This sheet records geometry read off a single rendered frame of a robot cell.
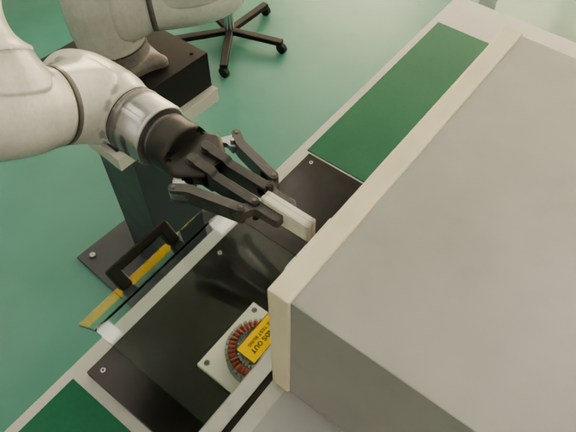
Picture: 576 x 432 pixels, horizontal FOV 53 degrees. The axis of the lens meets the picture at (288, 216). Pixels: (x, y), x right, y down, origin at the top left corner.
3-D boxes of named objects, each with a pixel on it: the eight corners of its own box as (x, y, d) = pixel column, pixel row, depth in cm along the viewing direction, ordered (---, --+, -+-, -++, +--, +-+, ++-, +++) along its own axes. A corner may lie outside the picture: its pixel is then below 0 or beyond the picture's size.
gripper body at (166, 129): (190, 139, 79) (242, 171, 76) (146, 177, 76) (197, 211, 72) (183, 98, 73) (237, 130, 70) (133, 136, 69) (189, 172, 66)
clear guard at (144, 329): (78, 325, 78) (64, 304, 73) (200, 213, 89) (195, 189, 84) (265, 485, 66) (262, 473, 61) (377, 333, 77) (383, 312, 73)
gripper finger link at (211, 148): (201, 166, 74) (208, 160, 75) (270, 207, 70) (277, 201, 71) (197, 146, 71) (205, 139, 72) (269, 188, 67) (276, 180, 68)
